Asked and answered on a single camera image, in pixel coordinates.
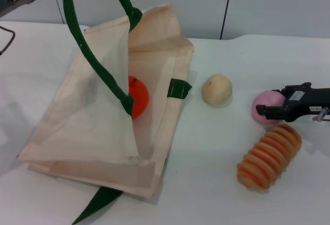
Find orange striped toy bread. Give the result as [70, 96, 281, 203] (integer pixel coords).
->
[237, 123, 303, 191]

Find thin black wall cable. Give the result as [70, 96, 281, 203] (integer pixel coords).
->
[220, 0, 234, 40]

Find white canvas handbag green handles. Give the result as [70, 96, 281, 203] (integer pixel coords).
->
[16, 0, 194, 225]

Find orange toy fruit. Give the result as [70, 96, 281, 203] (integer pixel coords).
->
[127, 75, 150, 119]

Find beige toy potato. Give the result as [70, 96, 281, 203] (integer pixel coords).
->
[201, 73, 233, 105]

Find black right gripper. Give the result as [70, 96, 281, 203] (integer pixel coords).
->
[255, 82, 330, 123]

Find pink toy peach green heart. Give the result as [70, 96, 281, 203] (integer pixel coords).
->
[252, 90, 287, 125]

